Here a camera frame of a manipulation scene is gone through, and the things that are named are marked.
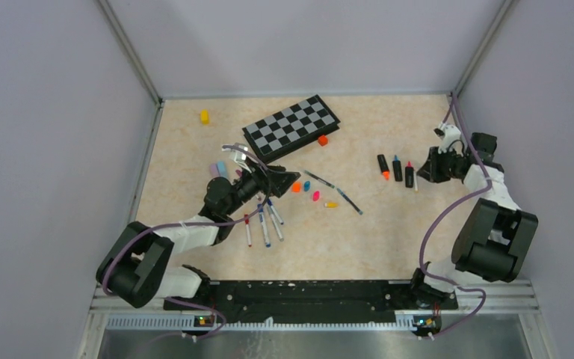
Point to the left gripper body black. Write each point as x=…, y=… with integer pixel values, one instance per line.
x=257, y=182

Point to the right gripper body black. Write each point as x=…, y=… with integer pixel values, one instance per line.
x=442, y=165

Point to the orange highlighter cap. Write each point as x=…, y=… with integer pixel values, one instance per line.
x=296, y=187

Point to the white marker grey cap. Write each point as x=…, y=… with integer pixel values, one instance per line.
x=276, y=220

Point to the black highlighter pink tip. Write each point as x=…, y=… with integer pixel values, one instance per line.
x=409, y=175

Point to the green gel pen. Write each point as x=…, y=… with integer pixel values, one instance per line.
x=318, y=178

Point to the black highlighter with blue cap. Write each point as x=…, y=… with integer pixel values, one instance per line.
x=397, y=169

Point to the blue capped whiteboard marker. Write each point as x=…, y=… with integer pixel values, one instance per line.
x=248, y=230

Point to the black orange-tip highlighter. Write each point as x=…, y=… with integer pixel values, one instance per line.
x=383, y=165

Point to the white marker blue cap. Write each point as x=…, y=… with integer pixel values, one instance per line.
x=265, y=234

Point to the blue gel pen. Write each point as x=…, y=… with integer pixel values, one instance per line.
x=350, y=202

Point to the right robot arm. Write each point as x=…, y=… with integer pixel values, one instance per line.
x=495, y=238

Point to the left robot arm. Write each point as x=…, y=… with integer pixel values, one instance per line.
x=137, y=270

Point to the black and grey chessboard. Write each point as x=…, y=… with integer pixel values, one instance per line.
x=290, y=129

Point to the light blue eraser block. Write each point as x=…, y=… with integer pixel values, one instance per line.
x=222, y=169

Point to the pink eraser block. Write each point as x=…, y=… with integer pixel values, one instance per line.
x=215, y=172

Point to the orange red cube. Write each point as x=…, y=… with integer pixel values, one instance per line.
x=323, y=140

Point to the yellow block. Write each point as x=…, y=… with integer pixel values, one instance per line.
x=205, y=117

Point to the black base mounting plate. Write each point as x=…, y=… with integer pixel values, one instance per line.
x=318, y=301

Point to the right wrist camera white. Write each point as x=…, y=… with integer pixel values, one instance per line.
x=449, y=135

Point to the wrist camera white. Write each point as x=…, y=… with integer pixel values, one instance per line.
x=238, y=153
x=449, y=135

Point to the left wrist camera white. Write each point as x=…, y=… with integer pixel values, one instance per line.
x=238, y=153

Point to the aluminium frame rail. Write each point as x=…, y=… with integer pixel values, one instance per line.
x=493, y=320

